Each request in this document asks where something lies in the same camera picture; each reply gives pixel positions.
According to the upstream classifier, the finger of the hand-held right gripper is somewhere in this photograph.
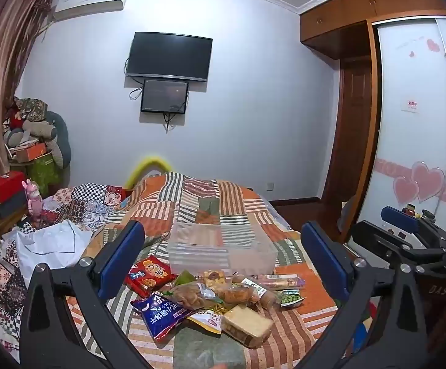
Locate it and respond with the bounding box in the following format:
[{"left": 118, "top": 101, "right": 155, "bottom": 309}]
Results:
[
  {"left": 380, "top": 206, "right": 446, "bottom": 249},
  {"left": 350, "top": 220, "right": 445, "bottom": 274}
]

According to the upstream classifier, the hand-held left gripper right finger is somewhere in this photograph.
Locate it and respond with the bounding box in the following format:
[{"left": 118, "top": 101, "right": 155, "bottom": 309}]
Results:
[{"left": 296, "top": 220, "right": 431, "bottom": 369}]

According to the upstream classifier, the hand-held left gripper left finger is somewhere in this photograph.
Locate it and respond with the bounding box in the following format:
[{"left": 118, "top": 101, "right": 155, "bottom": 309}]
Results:
[{"left": 19, "top": 220, "right": 151, "bottom": 369}]

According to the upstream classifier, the red snack packet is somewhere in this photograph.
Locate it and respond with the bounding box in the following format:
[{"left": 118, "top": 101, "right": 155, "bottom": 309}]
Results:
[{"left": 125, "top": 255, "right": 178, "bottom": 299}]

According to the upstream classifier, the clear plastic container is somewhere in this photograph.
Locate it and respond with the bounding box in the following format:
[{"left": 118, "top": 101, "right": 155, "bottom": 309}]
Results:
[{"left": 166, "top": 221, "right": 279, "bottom": 277}]

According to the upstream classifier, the sponge cake slice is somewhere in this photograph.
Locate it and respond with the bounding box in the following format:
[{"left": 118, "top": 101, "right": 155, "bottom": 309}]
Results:
[{"left": 220, "top": 303, "right": 274, "bottom": 349}]

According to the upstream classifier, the blue-grey cloth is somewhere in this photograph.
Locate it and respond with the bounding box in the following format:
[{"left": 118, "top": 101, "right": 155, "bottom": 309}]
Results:
[{"left": 339, "top": 195, "right": 359, "bottom": 244}]

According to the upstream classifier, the long biscuit packet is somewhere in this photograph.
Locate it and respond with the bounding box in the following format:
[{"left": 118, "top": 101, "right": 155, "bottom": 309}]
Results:
[{"left": 259, "top": 274, "right": 305, "bottom": 290}]

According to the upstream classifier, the green pea packet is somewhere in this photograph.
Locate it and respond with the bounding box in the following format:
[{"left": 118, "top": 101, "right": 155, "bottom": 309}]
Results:
[{"left": 278, "top": 290, "right": 307, "bottom": 311}]

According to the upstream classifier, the grey bedsheet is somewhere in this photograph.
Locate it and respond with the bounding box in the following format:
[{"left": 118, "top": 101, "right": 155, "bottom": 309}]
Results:
[{"left": 261, "top": 195, "right": 301, "bottom": 235}]

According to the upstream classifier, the checkered patchwork blanket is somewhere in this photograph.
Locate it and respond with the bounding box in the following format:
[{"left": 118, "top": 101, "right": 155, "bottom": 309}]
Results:
[{"left": 0, "top": 184, "right": 128, "bottom": 354}]

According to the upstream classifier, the blue snack packet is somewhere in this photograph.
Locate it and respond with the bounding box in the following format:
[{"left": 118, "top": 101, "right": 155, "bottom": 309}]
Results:
[{"left": 131, "top": 291, "right": 194, "bottom": 341}]

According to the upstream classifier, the clear bag of brown cookies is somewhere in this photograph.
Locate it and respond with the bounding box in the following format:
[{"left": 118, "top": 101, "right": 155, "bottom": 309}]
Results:
[{"left": 170, "top": 280, "right": 218, "bottom": 311}]

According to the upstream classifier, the clear bun packet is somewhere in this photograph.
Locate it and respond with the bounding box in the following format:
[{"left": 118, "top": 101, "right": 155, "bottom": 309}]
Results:
[{"left": 222, "top": 276, "right": 278, "bottom": 309}]

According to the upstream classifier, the yellow hoop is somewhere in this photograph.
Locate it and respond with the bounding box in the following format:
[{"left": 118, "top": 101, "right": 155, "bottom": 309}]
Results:
[{"left": 125, "top": 156, "right": 172, "bottom": 189}]

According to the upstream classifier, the small fried snack packet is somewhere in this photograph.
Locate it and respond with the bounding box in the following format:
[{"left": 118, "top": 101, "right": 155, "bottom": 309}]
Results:
[{"left": 203, "top": 270, "right": 228, "bottom": 289}]

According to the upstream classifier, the brown wooden door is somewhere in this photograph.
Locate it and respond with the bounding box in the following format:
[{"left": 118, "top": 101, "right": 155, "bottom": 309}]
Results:
[{"left": 323, "top": 57, "right": 374, "bottom": 202}]

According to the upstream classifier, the yellow and white snack packet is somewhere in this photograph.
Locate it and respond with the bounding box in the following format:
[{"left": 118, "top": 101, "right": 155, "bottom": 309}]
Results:
[{"left": 186, "top": 307, "right": 224, "bottom": 334}]

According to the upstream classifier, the pink toy figure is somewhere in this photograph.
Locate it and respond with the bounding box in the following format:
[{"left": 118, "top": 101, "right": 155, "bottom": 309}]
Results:
[{"left": 21, "top": 179, "right": 44, "bottom": 224}]

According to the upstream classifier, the striped orange patchwork quilt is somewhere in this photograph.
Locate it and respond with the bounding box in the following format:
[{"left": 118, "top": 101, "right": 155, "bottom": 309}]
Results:
[{"left": 65, "top": 172, "right": 347, "bottom": 369}]

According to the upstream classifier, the green patterned box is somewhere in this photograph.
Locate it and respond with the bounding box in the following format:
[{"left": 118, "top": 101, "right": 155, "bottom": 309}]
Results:
[{"left": 27, "top": 152, "right": 62, "bottom": 196}]

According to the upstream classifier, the dark grey box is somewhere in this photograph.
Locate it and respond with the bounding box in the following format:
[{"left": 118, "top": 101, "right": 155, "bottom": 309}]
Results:
[{"left": 0, "top": 190, "right": 29, "bottom": 220}]

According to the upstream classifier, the red box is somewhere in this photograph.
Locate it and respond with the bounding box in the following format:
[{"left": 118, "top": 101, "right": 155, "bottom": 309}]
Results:
[{"left": 0, "top": 171, "right": 28, "bottom": 205}]

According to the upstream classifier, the orange cardboard box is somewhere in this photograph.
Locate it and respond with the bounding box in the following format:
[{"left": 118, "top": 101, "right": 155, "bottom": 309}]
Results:
[{"left": 15, "top": 141, "right": 49, "bottom": 163}]

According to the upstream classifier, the pile of plush toys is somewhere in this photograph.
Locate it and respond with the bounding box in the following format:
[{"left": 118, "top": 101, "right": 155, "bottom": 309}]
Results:
[{"left": 2, "top": 96, "right": 72, "bottom": 170}]

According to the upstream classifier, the wooden wardrobe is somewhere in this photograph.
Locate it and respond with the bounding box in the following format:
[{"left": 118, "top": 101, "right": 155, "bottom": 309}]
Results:
[{"left": 299, "top": 0, "right": 446, "bottom": 247}]

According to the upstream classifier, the white air conditioner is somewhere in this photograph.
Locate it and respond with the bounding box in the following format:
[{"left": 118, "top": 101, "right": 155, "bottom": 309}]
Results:
[{"left": 52, "top": 0, "right": 131, "bottom": 23}]

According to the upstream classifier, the small black wall monitor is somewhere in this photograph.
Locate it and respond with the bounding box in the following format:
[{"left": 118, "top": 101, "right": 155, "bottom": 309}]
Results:
[{"left": 140, "top": 79, "right": 190, "bottom": 115}]

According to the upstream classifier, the wall-mounted black television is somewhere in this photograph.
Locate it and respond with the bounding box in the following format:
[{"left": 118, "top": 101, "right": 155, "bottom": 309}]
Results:
[{"left": 126, "top": 31, "right": 213, "bottom": 82}]

